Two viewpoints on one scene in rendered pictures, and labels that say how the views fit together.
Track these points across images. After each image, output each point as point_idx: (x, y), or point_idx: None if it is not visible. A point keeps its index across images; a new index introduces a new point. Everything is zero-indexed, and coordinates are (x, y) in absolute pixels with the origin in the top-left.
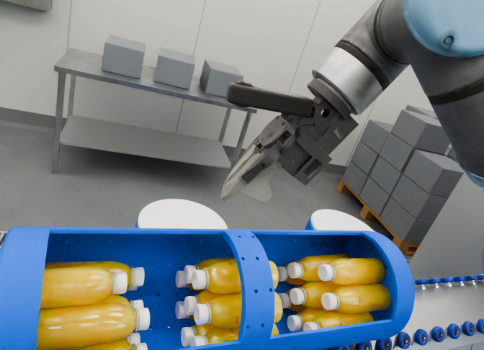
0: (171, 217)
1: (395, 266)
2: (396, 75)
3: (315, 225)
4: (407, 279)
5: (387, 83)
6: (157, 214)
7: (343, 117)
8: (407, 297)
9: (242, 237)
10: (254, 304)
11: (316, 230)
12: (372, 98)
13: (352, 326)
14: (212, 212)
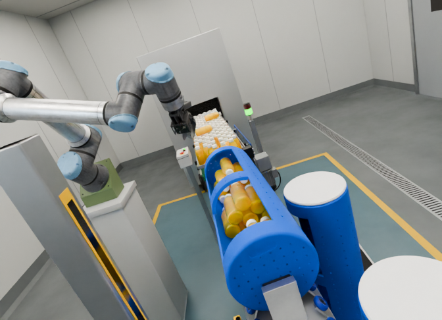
0: (315, 181)
1: (235, 239)
2: (158, 97)
3: (393, 258)
4: (231, 252)
5: (159, 100)
6: (314, 176)
7: (168, 112)
8: (225, 263)
9: (238, 174)
10: (212, 194)
11: (264, 198)
12: (162, 105)
13: (219, 245)
14: (339, 191)
